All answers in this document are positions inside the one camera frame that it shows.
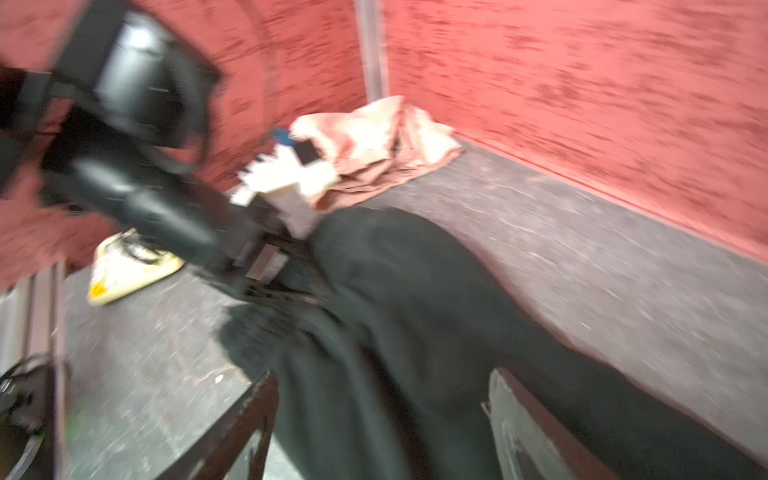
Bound cream calculator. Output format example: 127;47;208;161
86;229;185;306

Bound aluminium front rail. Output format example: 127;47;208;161
1;261;67;479

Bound aluminium corner post left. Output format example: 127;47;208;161
354;0;389;103

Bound black shorts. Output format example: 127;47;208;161
219;207;767;479

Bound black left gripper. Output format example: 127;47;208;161
41;113;308;297

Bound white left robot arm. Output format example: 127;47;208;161
1;1;322;304

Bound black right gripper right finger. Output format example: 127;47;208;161
483;368;617;480

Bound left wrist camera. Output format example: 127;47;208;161
230;128;340;238

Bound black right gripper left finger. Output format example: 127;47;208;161
159;371;279;479

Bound pink shorts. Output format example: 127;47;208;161
289;96;463;212

